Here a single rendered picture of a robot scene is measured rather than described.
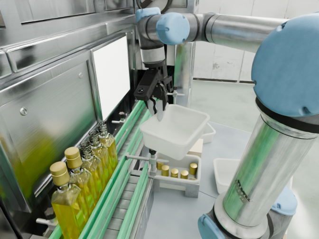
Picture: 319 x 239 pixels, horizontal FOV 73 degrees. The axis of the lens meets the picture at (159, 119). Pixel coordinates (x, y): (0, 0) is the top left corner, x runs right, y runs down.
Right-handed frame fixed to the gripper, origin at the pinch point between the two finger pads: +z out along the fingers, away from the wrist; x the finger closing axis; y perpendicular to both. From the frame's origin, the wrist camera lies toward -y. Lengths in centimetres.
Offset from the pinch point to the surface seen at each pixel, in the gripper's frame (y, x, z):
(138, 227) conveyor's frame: -25.4, -4.7, 24.5
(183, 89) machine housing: 77, 25, 17
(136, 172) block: -6.7, 8.5, 21.9
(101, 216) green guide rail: -32.4, 1.3, 14.9
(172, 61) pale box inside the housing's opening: 83, 36, -1
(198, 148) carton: 28.1, -4.1, 29.6
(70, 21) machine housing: -3.7, 27.3, -34.5
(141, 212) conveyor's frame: -20.6, -2.8, 23.9
